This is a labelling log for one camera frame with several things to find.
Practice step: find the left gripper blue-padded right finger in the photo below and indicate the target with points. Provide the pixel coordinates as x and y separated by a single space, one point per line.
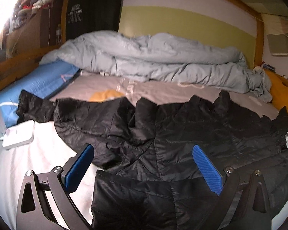
253 210

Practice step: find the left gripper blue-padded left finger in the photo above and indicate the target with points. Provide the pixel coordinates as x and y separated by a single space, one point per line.
34 211

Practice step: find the black puffer down jacket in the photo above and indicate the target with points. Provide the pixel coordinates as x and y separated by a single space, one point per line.
147 178

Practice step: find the yellow pillow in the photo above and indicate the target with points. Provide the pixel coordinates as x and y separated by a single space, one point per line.
279 90

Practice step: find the grey printed bed sheet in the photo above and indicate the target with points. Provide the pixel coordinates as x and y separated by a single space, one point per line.
48 150

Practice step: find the white lamp base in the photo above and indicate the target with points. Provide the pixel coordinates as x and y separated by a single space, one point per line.
19 135

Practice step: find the blue pillow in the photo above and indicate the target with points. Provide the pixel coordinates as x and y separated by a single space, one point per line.
31 88

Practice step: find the light blue rumpled duvet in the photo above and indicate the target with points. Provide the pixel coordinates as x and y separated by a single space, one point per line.
163 57

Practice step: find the plush toys on shelf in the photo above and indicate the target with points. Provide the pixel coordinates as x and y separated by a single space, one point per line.
36 2

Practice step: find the black hanging garment with print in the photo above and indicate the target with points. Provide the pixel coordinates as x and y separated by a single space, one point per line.
84 16

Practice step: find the wooden bunk bed frame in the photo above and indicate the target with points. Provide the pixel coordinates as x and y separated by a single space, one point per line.
258 28

